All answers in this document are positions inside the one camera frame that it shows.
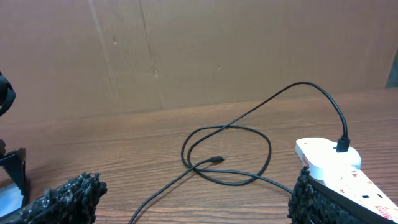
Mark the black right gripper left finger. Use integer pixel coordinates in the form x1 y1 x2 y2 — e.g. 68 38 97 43
1 172 108 224

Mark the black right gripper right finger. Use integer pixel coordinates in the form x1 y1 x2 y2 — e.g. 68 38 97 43
287 166 368 224

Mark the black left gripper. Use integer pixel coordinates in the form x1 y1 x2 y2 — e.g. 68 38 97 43
1 73 30 207

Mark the black charger cable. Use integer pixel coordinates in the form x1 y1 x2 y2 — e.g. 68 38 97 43
127 81 351 224

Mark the blue screen smartphone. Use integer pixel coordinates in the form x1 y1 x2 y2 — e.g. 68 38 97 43
0 183 24 217

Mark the white power strip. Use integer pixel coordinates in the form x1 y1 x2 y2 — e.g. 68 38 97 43
295 137 398 224

